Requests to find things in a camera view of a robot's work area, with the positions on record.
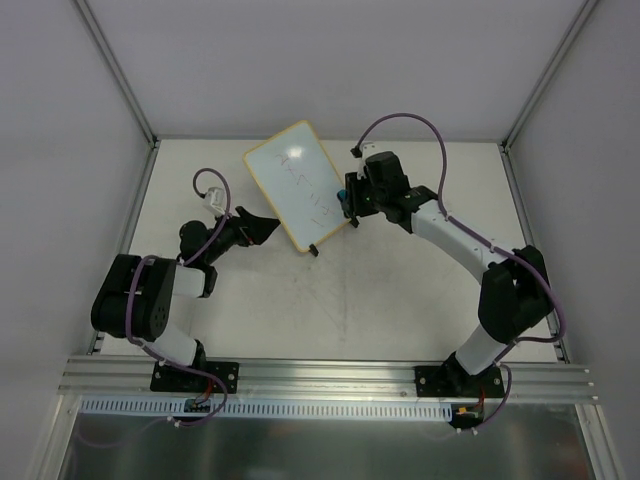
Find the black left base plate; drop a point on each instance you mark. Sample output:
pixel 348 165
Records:
pixel 166 379

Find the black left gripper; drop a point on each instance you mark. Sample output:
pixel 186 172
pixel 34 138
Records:
pixel 241 227

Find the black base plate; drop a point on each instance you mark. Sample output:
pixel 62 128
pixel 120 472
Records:
pixel 166 379
pixel 437 381

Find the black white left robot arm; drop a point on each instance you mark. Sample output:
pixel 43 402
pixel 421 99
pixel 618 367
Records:
pixel 134 301

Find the blue black whiteboard eraser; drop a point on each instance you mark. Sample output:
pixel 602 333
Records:
pixel 343 198

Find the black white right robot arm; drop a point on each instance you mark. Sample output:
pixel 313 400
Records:
pixel 513 284

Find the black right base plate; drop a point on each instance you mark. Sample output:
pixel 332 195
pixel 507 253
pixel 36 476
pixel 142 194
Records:
pixel 437 381

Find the aluminium mounting rail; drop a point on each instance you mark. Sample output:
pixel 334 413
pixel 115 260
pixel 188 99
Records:
pixel 554 383

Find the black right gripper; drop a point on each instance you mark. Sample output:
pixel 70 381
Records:
pixel 353 197

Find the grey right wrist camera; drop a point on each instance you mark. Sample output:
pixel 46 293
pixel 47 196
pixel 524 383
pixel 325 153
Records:
pixel 367 149

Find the white slotted cable duct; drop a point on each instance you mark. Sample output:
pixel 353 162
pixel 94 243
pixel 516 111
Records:
pixel 253 408

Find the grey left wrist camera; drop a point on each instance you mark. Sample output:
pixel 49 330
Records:
pixel 214 201

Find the yellow framed whiteboard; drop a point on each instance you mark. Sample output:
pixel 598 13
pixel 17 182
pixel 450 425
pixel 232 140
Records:
pixel 299 180

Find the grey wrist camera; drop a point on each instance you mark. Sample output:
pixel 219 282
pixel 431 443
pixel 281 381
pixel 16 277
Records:
pixel 367 149
pixel 214 201

